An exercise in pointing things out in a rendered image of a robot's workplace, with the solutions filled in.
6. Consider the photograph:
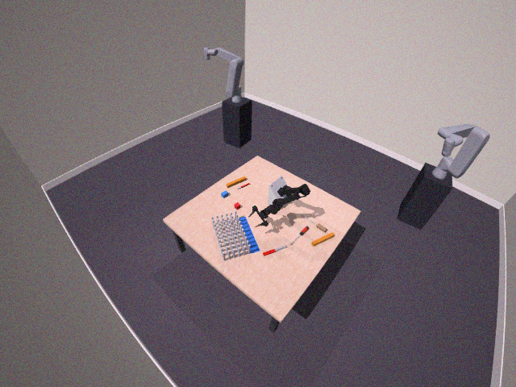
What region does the orange flat bar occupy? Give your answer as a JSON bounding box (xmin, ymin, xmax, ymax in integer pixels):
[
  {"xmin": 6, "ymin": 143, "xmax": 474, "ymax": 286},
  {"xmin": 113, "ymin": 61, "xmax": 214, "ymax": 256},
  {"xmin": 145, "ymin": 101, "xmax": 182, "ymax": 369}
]
[
  {"xmin": 312, "ymin": 232, "xmax": 335, "ymax": 247},
  {"xmin": 226, "ymin": 176, "xmax": 247, "ymax": 188}
]

